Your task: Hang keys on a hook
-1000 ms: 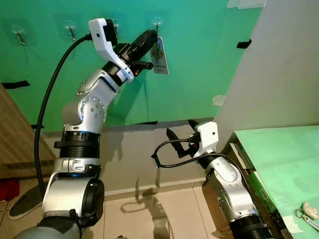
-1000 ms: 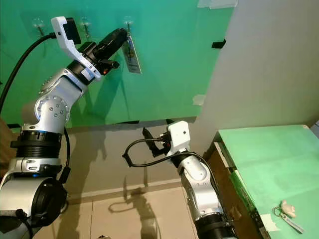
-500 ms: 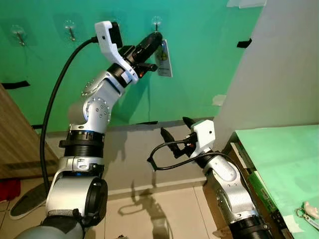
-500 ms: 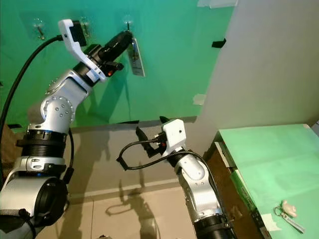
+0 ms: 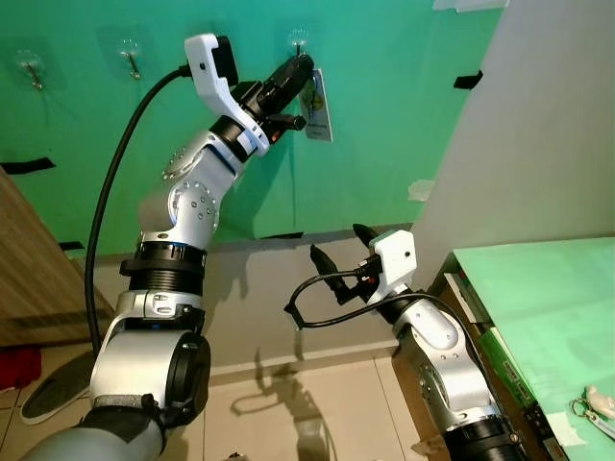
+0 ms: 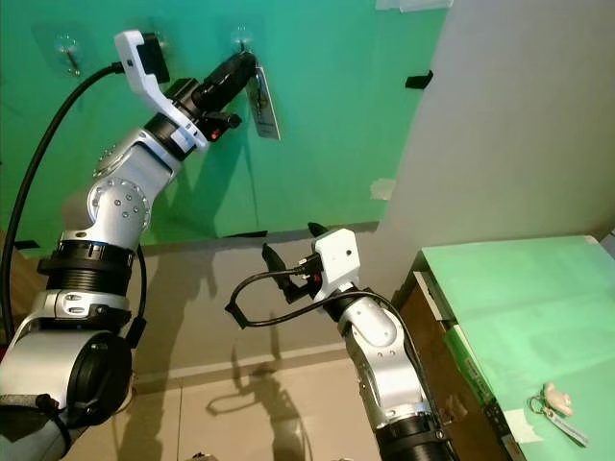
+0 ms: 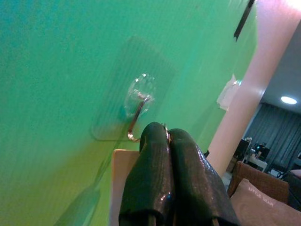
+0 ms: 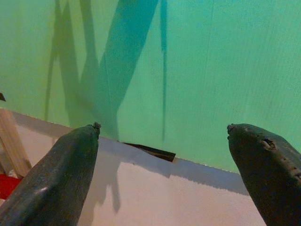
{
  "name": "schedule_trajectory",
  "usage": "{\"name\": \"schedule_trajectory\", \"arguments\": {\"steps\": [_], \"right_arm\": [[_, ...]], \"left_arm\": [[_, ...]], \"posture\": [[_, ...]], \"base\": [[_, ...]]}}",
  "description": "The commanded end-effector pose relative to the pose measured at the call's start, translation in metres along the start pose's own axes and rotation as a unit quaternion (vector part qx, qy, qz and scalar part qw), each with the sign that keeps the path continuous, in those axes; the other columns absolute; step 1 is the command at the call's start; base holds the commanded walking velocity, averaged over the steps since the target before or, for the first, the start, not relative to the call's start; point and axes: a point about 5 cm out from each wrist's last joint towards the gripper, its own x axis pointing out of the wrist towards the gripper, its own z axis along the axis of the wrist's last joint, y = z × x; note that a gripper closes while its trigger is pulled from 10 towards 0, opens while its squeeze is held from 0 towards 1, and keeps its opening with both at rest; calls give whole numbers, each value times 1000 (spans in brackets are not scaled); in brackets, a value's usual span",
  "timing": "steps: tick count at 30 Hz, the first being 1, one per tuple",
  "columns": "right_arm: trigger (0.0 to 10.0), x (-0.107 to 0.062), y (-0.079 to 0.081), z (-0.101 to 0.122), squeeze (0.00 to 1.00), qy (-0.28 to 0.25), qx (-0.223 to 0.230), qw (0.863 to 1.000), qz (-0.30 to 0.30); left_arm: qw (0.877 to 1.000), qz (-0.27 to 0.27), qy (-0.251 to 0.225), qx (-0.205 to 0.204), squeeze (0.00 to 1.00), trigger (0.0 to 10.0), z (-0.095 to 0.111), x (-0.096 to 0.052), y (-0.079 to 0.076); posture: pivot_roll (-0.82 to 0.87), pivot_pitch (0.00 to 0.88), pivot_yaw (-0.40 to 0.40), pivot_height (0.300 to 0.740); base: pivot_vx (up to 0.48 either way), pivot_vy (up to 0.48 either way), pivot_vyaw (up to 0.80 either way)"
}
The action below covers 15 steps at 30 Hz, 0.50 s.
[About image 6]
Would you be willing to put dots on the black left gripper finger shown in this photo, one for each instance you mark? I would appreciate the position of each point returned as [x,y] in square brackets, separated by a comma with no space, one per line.
[223,73]
[234,86]

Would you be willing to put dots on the keys with rectangular grey tag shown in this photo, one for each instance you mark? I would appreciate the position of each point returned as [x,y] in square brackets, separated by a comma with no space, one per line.
[264,110]

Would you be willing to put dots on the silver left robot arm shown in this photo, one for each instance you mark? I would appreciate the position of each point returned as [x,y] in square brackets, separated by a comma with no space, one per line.
[120,206]

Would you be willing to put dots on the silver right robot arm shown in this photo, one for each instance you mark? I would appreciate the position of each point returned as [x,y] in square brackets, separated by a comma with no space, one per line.
[375,331]

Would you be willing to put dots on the keys with beige charm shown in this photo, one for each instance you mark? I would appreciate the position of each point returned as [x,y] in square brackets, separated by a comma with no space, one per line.
[555,394]

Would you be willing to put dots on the pale tape patch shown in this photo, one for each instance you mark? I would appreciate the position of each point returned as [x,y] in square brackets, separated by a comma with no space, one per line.
[383,189]

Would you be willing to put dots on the cardboard box table base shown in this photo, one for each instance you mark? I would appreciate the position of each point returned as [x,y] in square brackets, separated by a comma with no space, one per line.
[452,384]

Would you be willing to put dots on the black tape strip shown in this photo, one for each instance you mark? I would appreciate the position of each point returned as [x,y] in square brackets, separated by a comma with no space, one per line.
[419,80]
[26,246]

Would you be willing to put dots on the green table sheet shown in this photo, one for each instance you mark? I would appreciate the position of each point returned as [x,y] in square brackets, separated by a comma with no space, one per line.
[519,317]

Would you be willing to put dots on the white paper label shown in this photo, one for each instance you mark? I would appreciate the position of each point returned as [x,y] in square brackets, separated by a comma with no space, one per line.
[524,425]

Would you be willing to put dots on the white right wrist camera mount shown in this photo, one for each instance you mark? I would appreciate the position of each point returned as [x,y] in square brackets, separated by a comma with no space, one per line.
[336,252]

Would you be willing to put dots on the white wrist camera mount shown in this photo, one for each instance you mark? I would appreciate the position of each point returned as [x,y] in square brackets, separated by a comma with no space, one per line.
[336,252]
[139,72]

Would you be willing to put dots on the clear adhesive wall hook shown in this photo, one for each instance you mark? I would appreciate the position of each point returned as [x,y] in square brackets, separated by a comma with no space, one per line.
[243,40]
[71,56]

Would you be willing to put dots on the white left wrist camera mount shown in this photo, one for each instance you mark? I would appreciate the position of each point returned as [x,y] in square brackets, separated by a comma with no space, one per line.
[139,72]

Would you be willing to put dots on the green wall board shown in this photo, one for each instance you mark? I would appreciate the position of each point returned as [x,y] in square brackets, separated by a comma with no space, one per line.
[346,144]

